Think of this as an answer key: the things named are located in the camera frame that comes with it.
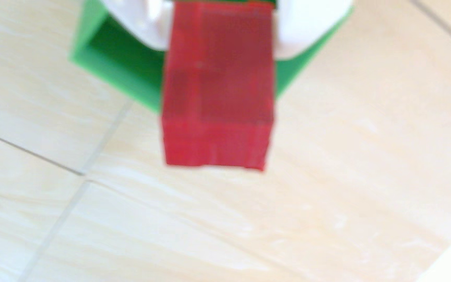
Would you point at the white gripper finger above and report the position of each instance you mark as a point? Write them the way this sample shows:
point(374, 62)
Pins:
point(139, 21)
point(307, 27)

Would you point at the red block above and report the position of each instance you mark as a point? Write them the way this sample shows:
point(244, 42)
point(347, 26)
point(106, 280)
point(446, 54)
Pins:
point(219, 90)

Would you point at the green box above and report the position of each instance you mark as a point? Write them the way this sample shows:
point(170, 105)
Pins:
point(123, 66)

